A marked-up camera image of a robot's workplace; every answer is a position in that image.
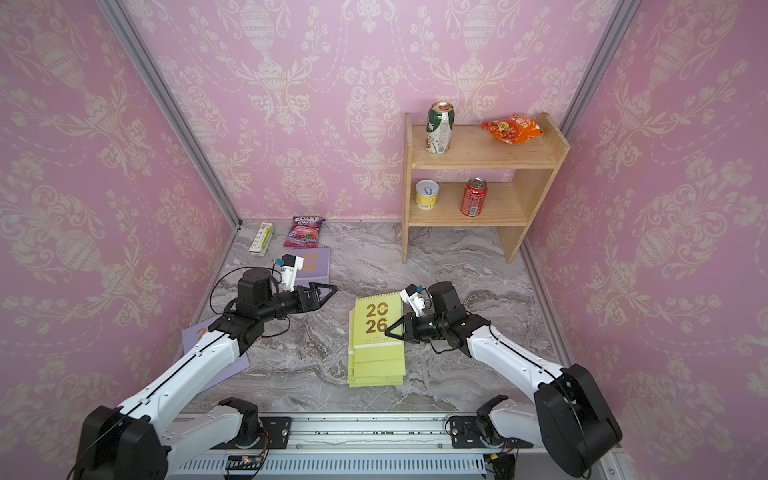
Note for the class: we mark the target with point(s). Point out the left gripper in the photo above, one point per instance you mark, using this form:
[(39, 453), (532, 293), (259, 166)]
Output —
[(313, 302)]

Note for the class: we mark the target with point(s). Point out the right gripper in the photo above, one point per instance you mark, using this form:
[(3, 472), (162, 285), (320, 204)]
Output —
[(411, 327)]

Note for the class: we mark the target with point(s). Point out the green calendar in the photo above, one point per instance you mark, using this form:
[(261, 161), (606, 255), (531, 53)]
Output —
[(373, 315), (374, 365)]

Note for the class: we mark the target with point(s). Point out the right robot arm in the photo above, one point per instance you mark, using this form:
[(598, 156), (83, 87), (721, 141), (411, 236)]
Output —
[(569, 416)]

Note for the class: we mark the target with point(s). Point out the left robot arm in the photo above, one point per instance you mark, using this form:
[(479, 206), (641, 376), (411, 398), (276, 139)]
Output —
[(138, 440)]

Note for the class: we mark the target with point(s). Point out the purple candy bag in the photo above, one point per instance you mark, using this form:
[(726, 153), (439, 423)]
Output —
[(304, 232)]

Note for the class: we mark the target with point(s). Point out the green white gum box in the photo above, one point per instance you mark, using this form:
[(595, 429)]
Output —
[(262, 239)]

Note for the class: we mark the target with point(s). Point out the yellow tin can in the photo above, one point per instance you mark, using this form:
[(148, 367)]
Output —
[(426, 194)]

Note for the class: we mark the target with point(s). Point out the red soda can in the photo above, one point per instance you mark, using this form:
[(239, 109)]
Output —
[(474, 197)]

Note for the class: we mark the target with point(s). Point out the small circuit board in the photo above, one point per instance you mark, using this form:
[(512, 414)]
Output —
[(243, 463)]

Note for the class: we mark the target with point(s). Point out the green drink can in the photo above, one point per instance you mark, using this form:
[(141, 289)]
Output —
[(439, 127)]

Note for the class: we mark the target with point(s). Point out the orange snack bag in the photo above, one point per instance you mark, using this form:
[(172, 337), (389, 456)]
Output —
[(514, 130)]

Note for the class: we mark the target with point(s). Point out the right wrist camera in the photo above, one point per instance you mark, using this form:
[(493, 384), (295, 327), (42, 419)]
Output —
[(413, 295)]

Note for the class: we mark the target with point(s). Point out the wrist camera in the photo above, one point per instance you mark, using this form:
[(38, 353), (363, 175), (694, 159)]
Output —
[(413, 295), (289, 265)]

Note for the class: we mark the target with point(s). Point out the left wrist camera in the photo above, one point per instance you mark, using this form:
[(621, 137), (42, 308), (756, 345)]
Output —
[(289, 265)]

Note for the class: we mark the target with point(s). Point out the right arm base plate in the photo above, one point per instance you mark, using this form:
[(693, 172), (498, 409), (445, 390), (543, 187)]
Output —
[(466, 434)]

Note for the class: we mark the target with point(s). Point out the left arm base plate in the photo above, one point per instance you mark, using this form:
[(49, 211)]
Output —
[(276, 432)]

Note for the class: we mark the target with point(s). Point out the aluminium front rail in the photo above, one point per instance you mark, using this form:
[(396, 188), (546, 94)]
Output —
[(387, 445)]

